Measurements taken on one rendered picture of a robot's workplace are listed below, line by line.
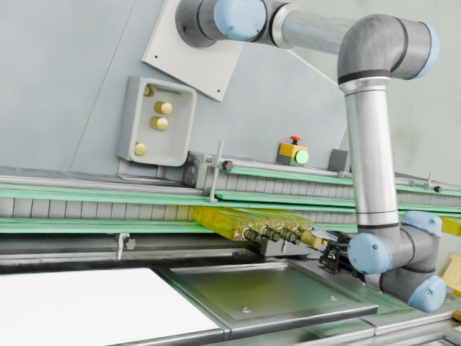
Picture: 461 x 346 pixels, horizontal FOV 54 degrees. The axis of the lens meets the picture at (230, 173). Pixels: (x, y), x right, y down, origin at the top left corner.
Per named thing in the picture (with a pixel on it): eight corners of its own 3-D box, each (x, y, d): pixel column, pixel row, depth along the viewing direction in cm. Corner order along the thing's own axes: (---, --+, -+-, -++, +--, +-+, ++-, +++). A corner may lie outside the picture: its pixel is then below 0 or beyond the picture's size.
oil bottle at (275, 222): (224, 219, 136) (270, 241, 119) (228, 201, 135) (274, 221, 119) (239, 220, 139) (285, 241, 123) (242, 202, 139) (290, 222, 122)
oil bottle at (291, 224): (239, 220, 140) (286, 242, 123) (242, 202, 139) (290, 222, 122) (253, 220, 143) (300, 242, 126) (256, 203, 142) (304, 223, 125)
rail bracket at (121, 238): (99, 248, 115) (119, 267, 104) (103, 222, 114) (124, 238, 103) (114, 248, 117) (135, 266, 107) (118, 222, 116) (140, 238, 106)
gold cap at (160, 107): (155, 99, 127) (162, 101, 124) (166, 102, 129) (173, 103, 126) (152, 112, 127) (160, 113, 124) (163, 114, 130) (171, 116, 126)
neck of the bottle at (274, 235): (258, 236, 116) (271, 242, 112) (261, 225, 116) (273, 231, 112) (267, 236, 118) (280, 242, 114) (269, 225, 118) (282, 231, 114)
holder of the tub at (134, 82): (113, 174, 126) (124, 180, 120) (128, 75, 123) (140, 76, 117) (167, 178, 137) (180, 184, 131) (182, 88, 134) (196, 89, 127)
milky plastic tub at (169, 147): (116, 156, 125) (128, 161, 118) (128, 75, 123) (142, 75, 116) (171, 161, 136) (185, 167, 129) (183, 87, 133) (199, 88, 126)
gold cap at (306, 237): (299, 243, 120) (311, 248, 117) (302, 230, 120) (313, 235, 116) (308, 243, 122) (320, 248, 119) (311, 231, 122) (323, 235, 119)
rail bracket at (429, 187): (407, 185, 190) (437, 192, 180) (411, 168, 190) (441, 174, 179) (412, 186, 193) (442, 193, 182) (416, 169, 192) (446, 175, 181)
